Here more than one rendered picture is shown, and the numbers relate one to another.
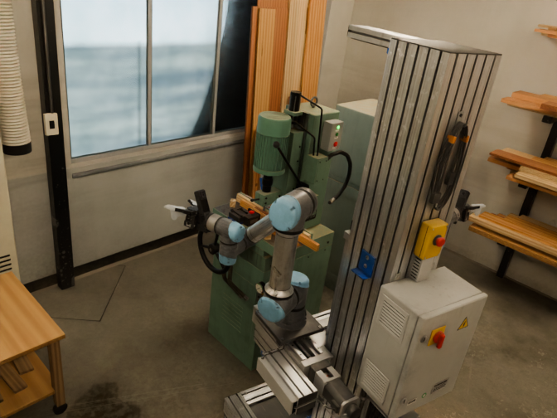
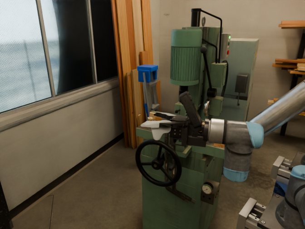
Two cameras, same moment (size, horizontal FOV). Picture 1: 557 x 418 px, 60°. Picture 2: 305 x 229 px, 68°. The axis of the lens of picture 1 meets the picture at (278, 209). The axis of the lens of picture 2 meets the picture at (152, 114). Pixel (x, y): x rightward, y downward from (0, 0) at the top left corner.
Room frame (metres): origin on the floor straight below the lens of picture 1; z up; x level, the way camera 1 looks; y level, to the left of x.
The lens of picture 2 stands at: (1.20, 0.59, 1.51)
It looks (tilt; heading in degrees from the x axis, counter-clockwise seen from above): 21 degrees down; 347
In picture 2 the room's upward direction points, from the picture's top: straight up
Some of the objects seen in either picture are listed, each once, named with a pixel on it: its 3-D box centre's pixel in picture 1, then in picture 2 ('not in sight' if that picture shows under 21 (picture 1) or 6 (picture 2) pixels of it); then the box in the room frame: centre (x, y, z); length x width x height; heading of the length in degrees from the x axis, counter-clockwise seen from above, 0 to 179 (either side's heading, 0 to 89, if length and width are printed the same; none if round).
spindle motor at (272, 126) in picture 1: (272, 143); (185, 57); (2.49, 0.08, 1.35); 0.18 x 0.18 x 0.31
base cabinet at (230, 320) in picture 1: (267, 289); (184, 184); (2.57, 0.00, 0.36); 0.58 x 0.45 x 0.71; 137
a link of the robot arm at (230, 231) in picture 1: (230, 230); (242, 135); (1.73, 0.18, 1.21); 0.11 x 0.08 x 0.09; 61
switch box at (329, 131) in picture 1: (331, 135); (223, 46); (2.62, -0.24, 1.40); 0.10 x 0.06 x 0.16; 137
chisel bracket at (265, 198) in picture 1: (268, 197); (184, 107); (2.50, 0.07, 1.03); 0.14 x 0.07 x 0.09; 137
